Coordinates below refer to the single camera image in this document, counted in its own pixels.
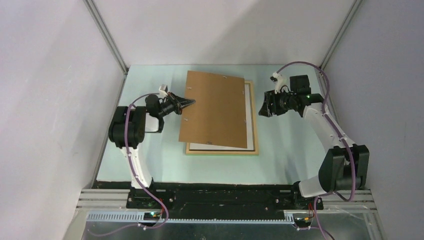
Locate brown backing board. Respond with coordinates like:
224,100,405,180
178,70,248,148

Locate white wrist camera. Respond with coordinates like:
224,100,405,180
270,72,288,94
158,84,169,98

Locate seaside landscape photo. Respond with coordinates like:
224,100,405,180
189,84,255,152

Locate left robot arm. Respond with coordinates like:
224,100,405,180
108,92,196,189

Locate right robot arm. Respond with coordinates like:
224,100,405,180
258,72,370,209

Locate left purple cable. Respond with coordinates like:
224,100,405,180
86,93,170,238

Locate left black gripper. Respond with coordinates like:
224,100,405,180
157,92,195,118

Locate aluminium frame rails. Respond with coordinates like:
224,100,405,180
64,186,386,240

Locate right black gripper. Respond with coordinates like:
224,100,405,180
258,88,296,118

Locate wooden picture frame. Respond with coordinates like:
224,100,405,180
185,80,260,157

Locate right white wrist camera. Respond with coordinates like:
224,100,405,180
270,72,288,94

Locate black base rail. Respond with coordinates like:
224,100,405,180
126,182,324,221

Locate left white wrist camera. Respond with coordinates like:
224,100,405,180
158,84,169,98

